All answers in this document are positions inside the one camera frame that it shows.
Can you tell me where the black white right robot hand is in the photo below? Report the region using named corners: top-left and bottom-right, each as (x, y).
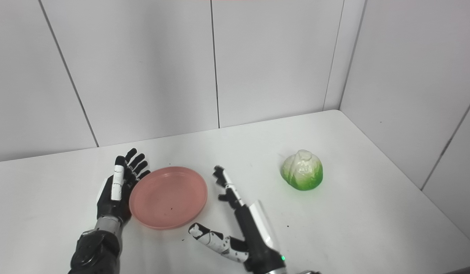
top-left (188, 165), bottom-right (287, 272)

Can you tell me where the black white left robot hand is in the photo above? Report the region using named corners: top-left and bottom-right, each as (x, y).
top-left (97, 148), bottom-right (151, 225)

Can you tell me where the pink round plate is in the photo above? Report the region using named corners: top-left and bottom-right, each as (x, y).
top-left (129, 166), bottom-right (208, 230)

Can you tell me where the green white toy cabbage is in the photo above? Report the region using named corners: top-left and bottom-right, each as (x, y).
top-left (280, 150), bottom-right (323, 191)

